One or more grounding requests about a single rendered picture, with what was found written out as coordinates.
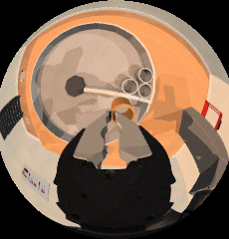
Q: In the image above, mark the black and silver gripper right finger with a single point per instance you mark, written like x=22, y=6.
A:
x=136, y=143

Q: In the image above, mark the grey round turntable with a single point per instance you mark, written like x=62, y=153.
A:
x=78, y=68

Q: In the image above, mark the grey metal sleeve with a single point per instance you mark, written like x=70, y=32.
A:
x=133, y=90
x=148, y=78
x=148, y=90

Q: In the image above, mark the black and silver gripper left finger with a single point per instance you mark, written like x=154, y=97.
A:
x=88, y=145

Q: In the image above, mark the bronze bushing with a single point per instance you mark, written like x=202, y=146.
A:
x=120, y=102

